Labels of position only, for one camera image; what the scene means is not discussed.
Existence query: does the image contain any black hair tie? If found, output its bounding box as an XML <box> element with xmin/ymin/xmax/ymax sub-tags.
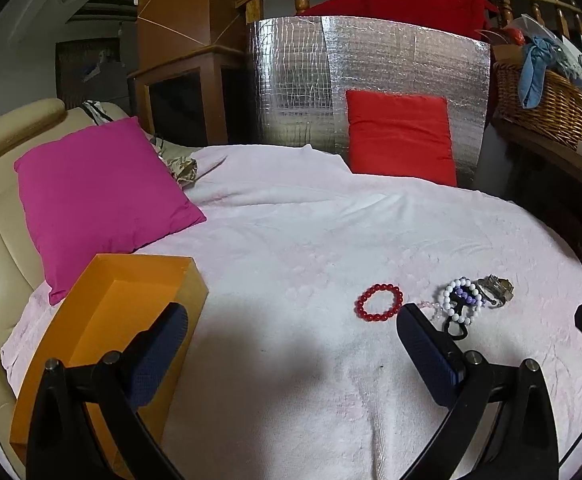
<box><xmin>441</xmin><ymin>309</ymin><xmax>471</xmax><ymax>342</ymax></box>

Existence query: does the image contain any pink crystal bracelet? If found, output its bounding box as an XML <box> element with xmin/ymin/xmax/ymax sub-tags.
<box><xmin>415</xmin><ymin>299</ymin><xmax>446</xmax><ymax>322</ymax></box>

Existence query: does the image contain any white bead bracelet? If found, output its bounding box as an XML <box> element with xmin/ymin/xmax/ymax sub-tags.
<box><xmin>441</xmin><ymin>276</ymin><xmax>484</xmax><ymax>324</ymax></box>

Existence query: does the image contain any purple bead bracelet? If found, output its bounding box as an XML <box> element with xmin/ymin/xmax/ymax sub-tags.
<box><xmin>449</xmin><ymin>283</ymin><xmax>479</xmax><ymax>307</ymax></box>

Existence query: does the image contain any red bead bracelet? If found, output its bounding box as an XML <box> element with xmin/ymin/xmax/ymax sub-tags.
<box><xmin>354</xmin><ymin>283</ymin><xmax>404</xmax><ymax>323</ymax></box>

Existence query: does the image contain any orange cardboard box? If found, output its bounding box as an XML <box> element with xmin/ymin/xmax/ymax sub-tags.
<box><xmin>10</xmin><ymin>255</ymin><xmax>208</xmax><ymax>479</ymax></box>

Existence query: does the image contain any pink white blanket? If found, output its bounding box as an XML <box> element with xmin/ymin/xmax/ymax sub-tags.
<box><xmin>0</xmin><ymin>143</ymin><xmax>582</xmax><ymax>480</ymax></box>

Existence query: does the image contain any magenta pillow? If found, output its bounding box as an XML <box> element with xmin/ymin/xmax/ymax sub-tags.
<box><xmin>14</xmin><ymin>117</ymin><xmax>205</xmax><ymax>304</ymax></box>

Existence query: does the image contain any beige leather sofa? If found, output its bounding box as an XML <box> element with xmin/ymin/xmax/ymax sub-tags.
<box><xmin>0</xmin><ymin>97</ymin><xmax>137</xmax><ymax>480</ymax></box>

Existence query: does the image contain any wicker basket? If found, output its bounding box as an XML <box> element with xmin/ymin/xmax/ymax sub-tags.
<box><xmin>492</xmin><ymin>62</ymin><xmax>582</xmax><ymax>151</ymax></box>

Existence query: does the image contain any red small pillow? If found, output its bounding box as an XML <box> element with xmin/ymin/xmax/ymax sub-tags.
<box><xmin>346</xmin><ymin>89</ymin><xmax>457</xmax><ymax>186</ymax></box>

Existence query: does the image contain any wooden pillar cabinet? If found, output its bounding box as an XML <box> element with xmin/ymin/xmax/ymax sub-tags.
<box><xmin>130</xmin><ymin>0</ymin><xmax>255</xmax><ymax>148</ymax></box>

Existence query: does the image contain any blue cloth in basket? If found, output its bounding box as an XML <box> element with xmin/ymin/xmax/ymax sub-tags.
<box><xmin>518</xmin><ymin>36</ymin><xmax>562</xmax><ymax>110</ymax></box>

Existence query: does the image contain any silver foil insulation sheet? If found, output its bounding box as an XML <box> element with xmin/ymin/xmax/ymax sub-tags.
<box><xmin>248</xmin><ymin>16</ymin><xmax>490</xmax><ymax>188</ymax></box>

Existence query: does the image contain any red cloth on railing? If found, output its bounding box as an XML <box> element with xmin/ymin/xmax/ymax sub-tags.
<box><xmin>302</xmin><ymin>0</ymin><xmax>497</xmax><ymax>39</ymax></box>

